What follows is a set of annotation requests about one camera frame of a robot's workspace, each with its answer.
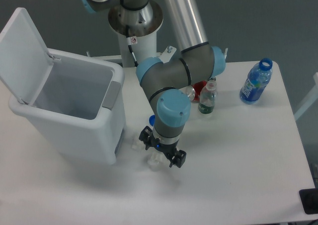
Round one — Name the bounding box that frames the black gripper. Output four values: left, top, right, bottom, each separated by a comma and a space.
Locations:
139, 126, 187, 168

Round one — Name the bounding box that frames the white paper ball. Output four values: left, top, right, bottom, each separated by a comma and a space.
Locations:
131, 136, 145, 151
147, 151, 169, 171

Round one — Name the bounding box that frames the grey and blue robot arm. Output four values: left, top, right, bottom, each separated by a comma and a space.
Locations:
82, 0, 226, 167

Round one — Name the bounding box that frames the blue bottle cap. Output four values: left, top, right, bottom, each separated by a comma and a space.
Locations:
149, 115, 156, 126

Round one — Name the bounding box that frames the crushed red soda can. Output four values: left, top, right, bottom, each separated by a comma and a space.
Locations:
184, 78, 217, 103

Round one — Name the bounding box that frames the clear green-label water bottle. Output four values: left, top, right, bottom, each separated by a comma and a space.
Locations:
198, 79, 217, 114

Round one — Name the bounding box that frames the white open trash bin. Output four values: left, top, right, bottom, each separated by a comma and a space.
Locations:
0, 7, 126, 165

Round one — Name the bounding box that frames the blue plastic drink bottle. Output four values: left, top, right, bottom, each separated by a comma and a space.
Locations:
239, 58, 273, 104

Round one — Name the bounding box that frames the black device at edge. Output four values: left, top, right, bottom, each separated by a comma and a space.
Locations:
299, 188, 318, 215

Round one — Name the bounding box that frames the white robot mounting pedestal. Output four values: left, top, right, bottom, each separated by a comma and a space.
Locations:
117, 33, 157, 68

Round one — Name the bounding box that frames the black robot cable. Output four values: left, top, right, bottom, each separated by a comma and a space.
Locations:
125, 25, 140, 68

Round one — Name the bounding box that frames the white frame at right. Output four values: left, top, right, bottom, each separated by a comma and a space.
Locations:
294, 73, 318, 121

